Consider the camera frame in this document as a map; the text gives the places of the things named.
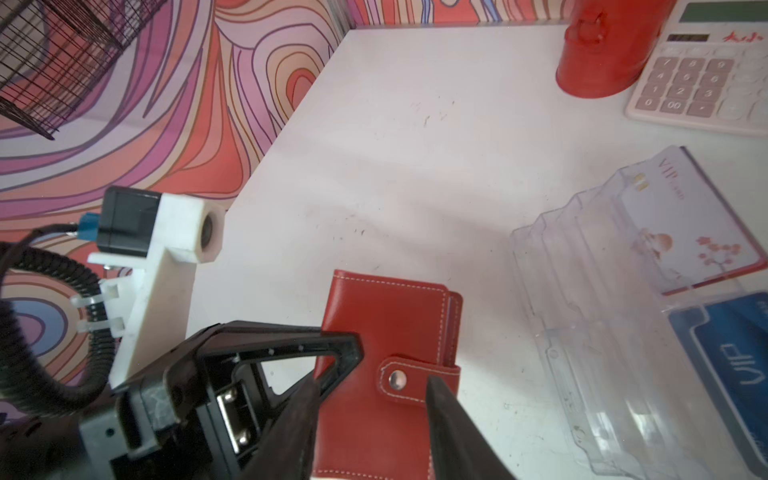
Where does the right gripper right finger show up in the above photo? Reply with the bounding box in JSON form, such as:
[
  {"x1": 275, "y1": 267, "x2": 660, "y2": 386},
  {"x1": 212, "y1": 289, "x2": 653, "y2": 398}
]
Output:
[{"x1": 426, "y1": 376, "x2": 516, "y2": 480}]

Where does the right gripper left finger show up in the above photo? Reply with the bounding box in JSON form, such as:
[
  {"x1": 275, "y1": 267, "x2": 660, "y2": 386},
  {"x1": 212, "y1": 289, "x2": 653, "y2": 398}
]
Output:
[{"x1": 240, "y1": 376, "x2": 321, "y2": 480}]

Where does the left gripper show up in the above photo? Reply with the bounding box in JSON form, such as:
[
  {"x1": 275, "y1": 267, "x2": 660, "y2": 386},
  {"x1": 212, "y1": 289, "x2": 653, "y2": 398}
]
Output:
[{"x1": 1, "y1": 321, "x2": 364, "y2": 479}]

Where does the red leather card holder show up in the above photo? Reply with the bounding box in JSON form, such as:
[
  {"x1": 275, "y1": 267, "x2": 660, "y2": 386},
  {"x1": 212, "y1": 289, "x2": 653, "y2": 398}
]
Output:
[{"x1": 312, "y1": 270, "x2": 463, "y2": 479}]

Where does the blue VIP card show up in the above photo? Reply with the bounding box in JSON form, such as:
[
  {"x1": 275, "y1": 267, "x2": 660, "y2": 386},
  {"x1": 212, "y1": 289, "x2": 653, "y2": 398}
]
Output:
[{"x1": 668, "y1": 291, "x2": 767, "y2": 479}]

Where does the white VIP card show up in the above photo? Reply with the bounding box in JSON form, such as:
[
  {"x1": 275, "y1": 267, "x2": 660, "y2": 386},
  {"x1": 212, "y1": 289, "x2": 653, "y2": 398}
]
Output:
[{"x1": 615, "y1": 146, "x2": 767, "y2": 295}]

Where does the red pen cup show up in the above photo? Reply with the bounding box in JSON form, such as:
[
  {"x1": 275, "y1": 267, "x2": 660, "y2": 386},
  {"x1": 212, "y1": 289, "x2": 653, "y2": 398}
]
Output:
[{"x1": 555, "y1": 0, "x2": 675, "y2": 99}]

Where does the white pink calculator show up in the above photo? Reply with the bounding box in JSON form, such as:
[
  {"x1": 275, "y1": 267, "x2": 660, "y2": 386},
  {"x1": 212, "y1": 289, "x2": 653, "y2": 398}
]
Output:
[{"x1": 625, "y1": 1, "x2": 767, "y2": 137}]

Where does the left wire basket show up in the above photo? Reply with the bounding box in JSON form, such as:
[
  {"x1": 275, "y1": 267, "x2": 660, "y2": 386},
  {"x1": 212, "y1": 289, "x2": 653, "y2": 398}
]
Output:
[{"x1": 1, "y1": 0, "x2": 165, "y2": 140}]

